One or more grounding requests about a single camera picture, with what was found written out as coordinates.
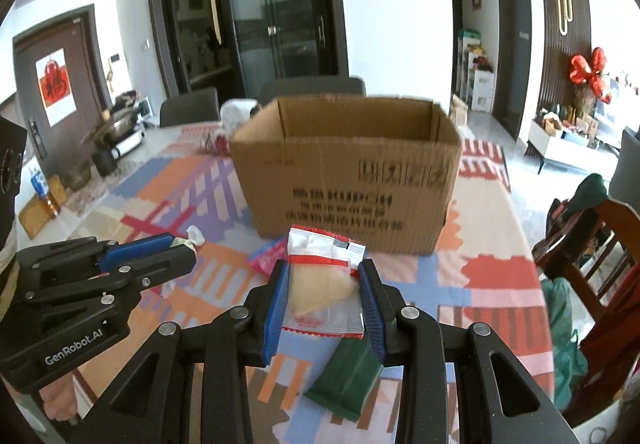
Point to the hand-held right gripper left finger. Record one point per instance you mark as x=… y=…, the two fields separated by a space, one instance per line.
x=275 y=314

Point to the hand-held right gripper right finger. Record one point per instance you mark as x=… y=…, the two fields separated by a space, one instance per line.
x=372 y=314

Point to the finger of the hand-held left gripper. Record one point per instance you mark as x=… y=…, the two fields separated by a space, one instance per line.
x=135 y=249
x=155 y=269

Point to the clear pastry packet red stripe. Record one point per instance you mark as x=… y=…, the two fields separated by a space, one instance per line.
x=320 y=284

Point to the brown cardboard box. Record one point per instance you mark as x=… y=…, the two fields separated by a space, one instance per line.
x=350 y=174

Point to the person's left hand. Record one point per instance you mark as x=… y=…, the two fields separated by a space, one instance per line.
x=57 y=399

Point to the pink red snack packet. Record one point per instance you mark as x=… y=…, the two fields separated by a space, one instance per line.
x=267 y=258

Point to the dark green snack packet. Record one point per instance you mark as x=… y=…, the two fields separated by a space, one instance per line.
x=345 y=379

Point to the black mug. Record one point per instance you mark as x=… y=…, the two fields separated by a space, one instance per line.
x=105 y=163

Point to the small brass bowl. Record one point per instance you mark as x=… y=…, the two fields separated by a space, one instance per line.
x=77 y=177

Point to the colourful patterned tablecloth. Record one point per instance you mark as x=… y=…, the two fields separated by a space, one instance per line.
x=475 y=284

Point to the wooden tray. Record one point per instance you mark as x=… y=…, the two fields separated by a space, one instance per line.
x=32 y=219

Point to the blue label bottle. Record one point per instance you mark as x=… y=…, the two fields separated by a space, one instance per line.
x=42 y=189

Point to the electric hot pot cooker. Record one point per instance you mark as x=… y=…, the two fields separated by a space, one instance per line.
x=122 y=129

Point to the grey dining chair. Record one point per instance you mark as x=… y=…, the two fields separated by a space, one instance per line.
x=190 y=107
x=310 y=87
x=630 y=159

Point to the white plastic bag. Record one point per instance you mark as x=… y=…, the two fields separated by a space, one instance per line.
x=237 y=112

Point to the red and white door poster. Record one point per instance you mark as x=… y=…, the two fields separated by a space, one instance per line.
x=55 y=84

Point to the green bag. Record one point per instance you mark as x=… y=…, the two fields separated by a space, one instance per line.
x=560 y=324

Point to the brown entrance door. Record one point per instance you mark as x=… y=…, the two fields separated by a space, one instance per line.
x=85 y=54

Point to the red garment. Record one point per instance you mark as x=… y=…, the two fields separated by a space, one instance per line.
x=620 y=319

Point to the white storage shelf unit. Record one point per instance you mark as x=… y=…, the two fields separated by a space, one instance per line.
x=482 y=92

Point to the white low cabinet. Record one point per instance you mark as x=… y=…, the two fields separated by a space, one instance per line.
x=555 y=144

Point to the dark green garment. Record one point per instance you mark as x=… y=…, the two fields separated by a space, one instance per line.
x=590 y=191

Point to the wooden high chair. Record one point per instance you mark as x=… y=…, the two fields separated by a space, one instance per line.
x=620 y=216

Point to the dark glass sliding door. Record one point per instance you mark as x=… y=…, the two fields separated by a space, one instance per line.
x=280 y=9

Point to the dark interior door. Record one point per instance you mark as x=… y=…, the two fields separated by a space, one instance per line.
x=515 y=49

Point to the red foil balloons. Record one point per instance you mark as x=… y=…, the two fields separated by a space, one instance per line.
x=580 y=69

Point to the gold loop wall ornament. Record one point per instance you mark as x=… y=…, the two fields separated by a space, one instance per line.
x=559 y=14

